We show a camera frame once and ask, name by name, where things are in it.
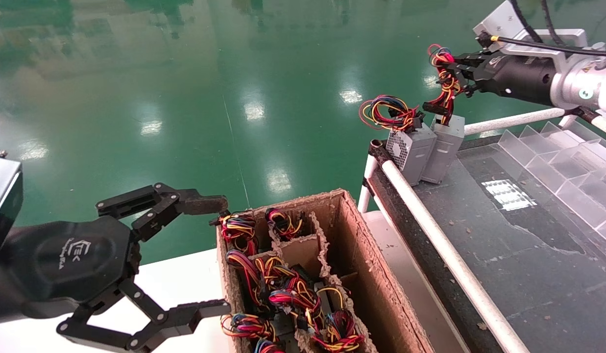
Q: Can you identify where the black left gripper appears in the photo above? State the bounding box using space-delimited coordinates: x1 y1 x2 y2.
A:
0 218 231 353

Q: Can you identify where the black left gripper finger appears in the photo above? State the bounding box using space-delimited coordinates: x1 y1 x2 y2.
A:
96 182 229 242

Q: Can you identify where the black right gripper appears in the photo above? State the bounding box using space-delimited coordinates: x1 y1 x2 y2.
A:
450 51 558 106

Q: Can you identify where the grey power supply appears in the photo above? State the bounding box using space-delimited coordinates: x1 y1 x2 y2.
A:
359 94 438 187
420 44 466 185

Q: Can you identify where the grey power supply, mesh side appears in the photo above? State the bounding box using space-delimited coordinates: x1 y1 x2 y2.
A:
359 94 438 187

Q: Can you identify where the black pipe connector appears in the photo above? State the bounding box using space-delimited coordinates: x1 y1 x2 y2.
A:
562 105 600 124
369 139 394 167

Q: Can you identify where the clear acrylic divider organizer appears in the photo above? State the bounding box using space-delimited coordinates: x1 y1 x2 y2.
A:
497 120 606 246

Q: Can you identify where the brown cardboard divider box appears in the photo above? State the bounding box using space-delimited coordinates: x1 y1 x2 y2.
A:
216 189 436 353

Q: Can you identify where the power supply colourful wire bundle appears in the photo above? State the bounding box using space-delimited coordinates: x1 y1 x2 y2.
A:
310 309 366 353
221 311 278 340
268 277 325 329
255 338 286 353
226 249 264 307
210 212 258 256
255 256 296 290
265 207 304 241

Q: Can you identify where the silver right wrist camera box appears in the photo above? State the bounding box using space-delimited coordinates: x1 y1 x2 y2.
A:
473 0 590 57

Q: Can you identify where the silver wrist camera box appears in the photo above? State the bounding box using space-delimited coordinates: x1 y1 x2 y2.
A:
473 0 590 57
0 151 24 260

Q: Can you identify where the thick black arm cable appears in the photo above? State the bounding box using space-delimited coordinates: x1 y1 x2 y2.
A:
509 0 534 44
540 0 562 47

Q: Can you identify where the thin black camera cable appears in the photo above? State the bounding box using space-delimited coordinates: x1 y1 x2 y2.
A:
489 33 606 57

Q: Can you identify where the short white frame pipe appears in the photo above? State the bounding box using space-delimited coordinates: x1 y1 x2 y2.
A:
358 156 379 214

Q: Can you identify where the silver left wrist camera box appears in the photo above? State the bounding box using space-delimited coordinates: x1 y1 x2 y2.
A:
0 151 24 260

